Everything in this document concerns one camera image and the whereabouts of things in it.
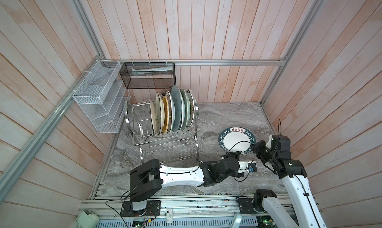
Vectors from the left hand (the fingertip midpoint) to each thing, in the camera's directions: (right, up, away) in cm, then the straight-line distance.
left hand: (240, 159), depth 72 cm
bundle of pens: (-45, +38, +34) cm, 68 cm away
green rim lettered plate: (+3, +8, +12) cm, 15 cm away
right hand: (+7, +7, +5) cm, 11 cm away
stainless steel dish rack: (-31, +2, +26) cm, 40 cm away
